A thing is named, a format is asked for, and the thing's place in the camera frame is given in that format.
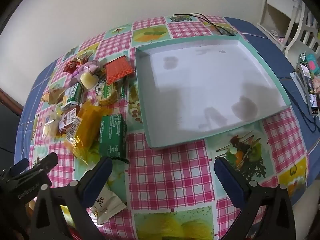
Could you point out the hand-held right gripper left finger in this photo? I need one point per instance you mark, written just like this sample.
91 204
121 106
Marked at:
96 182

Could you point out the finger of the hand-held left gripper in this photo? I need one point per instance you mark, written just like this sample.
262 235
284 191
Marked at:
42 164
20 166

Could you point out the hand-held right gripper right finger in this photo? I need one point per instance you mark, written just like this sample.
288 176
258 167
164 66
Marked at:
228 182

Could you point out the clear packet with yellow cake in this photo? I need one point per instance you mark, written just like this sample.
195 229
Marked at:
50 127

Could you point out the dark green snack packet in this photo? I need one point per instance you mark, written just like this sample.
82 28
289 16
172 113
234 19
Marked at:
112 135

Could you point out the red and white snack packet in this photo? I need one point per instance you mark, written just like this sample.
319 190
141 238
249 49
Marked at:
68 118

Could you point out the translucent yellow snack packet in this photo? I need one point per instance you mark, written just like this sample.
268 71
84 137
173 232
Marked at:
85 125

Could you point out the small tan snack packet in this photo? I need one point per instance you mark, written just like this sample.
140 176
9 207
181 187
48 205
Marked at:
53 95

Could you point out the green and white snack packet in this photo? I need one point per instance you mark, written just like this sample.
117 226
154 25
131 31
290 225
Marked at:
73 93

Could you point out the green cow print packet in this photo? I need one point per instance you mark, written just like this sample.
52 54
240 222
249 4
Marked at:
110 93

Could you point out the yellow jelly cup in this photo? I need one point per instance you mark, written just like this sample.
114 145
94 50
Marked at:
88 80

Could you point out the red shiny candy packet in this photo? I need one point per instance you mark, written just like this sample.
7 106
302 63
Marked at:
71 66

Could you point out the teal cardboard box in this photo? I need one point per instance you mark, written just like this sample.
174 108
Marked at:
200 80

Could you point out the purple snack packet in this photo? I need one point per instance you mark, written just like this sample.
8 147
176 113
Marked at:
91 68

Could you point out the red patterned snack packet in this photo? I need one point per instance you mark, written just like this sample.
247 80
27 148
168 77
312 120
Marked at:
117 70

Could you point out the pink checked tablecloth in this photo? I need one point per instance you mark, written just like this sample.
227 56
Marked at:
162 180

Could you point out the teal small box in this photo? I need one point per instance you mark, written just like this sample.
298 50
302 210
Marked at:
312 63

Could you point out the white chair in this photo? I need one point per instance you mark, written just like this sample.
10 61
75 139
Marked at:
303 30

